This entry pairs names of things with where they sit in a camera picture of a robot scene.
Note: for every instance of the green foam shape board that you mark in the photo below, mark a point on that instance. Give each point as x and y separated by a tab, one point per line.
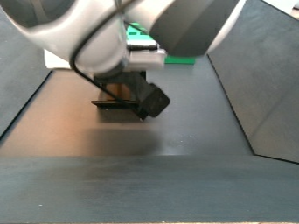
136	33

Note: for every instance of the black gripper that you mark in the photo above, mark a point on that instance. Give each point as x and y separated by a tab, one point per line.
150	101

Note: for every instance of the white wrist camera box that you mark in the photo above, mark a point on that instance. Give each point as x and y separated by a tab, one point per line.
146	55

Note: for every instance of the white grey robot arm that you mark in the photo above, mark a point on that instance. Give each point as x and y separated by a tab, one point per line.
104	35

